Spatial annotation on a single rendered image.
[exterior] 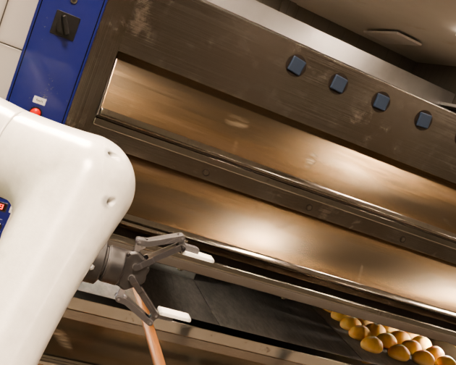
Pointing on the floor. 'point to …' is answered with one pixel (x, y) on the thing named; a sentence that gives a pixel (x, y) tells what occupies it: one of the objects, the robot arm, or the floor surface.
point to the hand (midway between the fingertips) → (195, 287)
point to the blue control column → (54, 58)
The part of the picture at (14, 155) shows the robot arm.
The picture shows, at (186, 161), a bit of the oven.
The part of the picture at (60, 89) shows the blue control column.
